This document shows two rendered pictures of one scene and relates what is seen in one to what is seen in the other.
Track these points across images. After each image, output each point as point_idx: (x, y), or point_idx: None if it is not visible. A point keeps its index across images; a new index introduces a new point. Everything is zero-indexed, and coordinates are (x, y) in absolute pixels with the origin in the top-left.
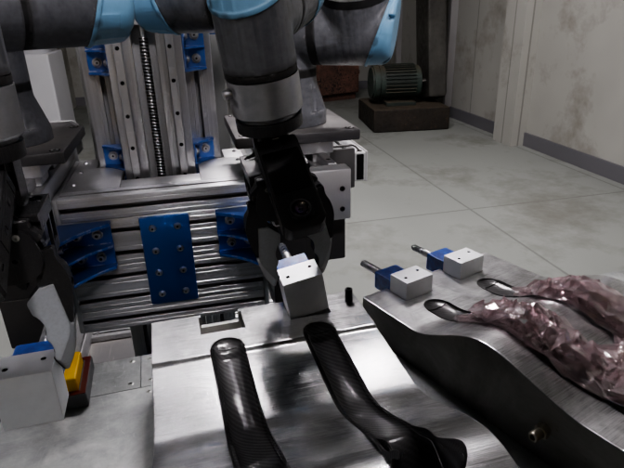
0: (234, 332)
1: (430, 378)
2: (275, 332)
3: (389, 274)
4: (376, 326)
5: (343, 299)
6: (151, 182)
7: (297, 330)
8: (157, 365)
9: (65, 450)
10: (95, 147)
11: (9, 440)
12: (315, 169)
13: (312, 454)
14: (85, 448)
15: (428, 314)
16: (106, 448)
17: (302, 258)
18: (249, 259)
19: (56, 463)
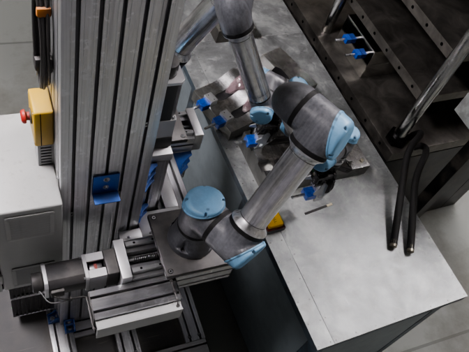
0: (271, 161)
1: (252, 128)
2: (270, 151)
3: (220, 121)
4: (235, 134)
5: (250, 134)
6: (170, 192)
7: (268, 146)
8: None
9: (292, 213)
10: (62, 254)
11: (292, 228)
12: (195, 119)
13: None
14: (291, 208)
15: (240, 117)
16: (290, 203)
17: (249, 135)
18: (182, 172)
19: (297, 214)
